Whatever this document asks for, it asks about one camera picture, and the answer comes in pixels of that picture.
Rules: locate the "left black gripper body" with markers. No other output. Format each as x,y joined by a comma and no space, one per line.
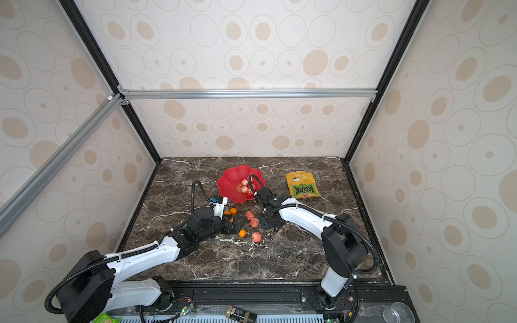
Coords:
226,228

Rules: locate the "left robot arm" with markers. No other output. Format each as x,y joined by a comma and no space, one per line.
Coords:
100,283

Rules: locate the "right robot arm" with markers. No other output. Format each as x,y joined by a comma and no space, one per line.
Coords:
348,252

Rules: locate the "red flower-shaped fruit bowl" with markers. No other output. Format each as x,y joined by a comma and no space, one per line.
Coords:
233,176

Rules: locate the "pink peach top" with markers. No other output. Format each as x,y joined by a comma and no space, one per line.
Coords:
249,215

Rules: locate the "yellow green snack bag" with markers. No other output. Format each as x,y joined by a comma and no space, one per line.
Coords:
302,185

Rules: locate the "black battery with gold label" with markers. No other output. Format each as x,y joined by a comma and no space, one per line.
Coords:
240,315

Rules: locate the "green packet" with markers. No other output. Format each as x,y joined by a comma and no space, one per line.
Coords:
105,318

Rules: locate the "clear plastic cup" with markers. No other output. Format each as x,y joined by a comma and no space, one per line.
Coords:
398,313

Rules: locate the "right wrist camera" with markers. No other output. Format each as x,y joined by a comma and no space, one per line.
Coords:
266,199

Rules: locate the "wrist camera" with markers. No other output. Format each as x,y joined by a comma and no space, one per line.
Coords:
218,205
266,199

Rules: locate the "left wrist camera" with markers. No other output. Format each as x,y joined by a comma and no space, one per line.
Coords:
218,205

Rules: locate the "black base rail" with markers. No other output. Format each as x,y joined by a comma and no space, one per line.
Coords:
271,301

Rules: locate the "horizontal aluminium rail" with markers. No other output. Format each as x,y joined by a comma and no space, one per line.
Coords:
248,94

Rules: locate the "left diagonal aluminium rail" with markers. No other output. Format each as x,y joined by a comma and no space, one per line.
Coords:
27,193

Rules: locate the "right black corner post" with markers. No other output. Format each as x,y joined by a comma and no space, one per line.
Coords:
401,46

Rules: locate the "black corner post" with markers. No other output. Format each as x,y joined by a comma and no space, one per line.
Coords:
401,46
77,20

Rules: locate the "left black corner post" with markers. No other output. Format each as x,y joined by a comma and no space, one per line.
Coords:
77,20

